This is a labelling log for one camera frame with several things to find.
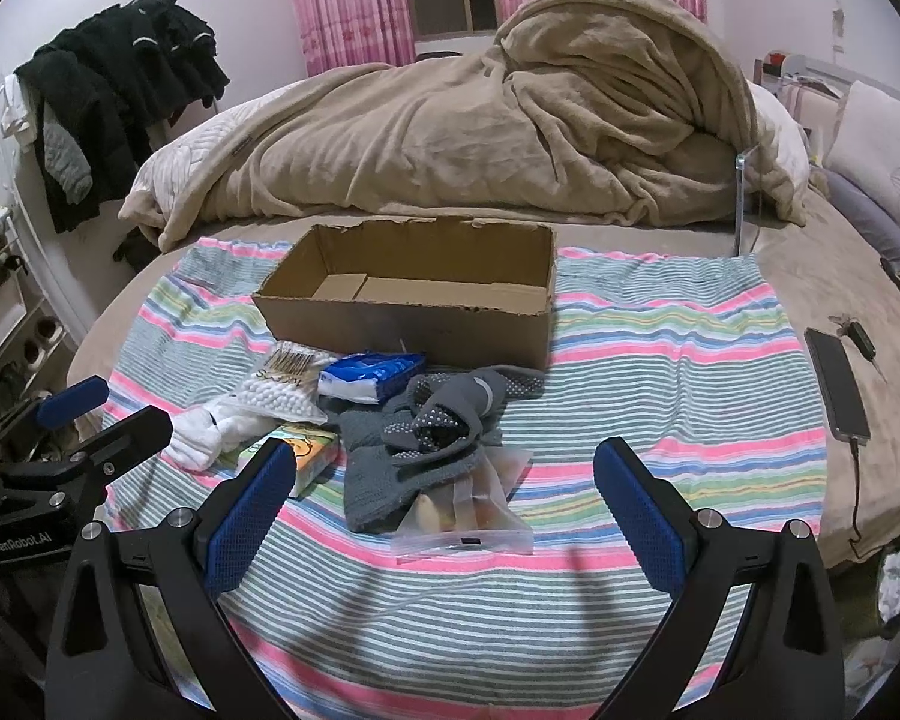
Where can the striped towel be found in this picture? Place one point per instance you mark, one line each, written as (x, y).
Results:
(645, 360)

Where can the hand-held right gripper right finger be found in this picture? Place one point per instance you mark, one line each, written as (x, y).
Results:
(637, 517)

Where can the blue tissue pack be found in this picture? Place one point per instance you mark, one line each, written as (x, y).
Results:
(367, 375)

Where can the clear plastic bag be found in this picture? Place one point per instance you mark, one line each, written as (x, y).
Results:
(480, 521)

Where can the grey knitted cloth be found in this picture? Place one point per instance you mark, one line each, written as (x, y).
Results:
(375, 480)

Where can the small red object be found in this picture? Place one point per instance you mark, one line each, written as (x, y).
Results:
(777, 60)

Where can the white crumpled bag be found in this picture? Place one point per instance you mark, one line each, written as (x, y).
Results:
(894, 581)

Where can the padded headboard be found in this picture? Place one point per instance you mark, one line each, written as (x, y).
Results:
(817, 79)

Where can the white embroidered pillow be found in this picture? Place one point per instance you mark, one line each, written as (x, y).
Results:
(885, 150)

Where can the clear cotton swab pack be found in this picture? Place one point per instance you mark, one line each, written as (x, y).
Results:
(277, 390)

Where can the hanging black clothes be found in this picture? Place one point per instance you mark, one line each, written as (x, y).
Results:
(112, 75)

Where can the grey dotted socks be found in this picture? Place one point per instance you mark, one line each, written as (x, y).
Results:
(457, 397)

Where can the grey blue pillow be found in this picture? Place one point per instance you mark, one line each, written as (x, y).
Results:
(870, 217)

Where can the black smartphone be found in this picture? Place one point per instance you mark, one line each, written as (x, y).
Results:
(836, 382)

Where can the small black key fob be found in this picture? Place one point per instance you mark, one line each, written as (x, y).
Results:
(862, 341)

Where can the white socks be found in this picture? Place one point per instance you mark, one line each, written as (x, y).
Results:
(202, 435)

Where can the metal pole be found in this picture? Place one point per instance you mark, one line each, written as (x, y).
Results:
(741, 202)

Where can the green yellow tissue box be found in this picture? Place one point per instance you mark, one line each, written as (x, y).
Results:
(311, 454)

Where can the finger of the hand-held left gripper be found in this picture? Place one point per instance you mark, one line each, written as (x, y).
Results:
(131, 435)
(71, 399)

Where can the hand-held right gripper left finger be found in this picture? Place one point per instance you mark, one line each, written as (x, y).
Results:
(251, 517)

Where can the beige fleece blanket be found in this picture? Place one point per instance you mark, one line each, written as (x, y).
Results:
(420, 135)

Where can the brown cardboard box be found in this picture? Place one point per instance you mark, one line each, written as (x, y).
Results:
(420, 330)

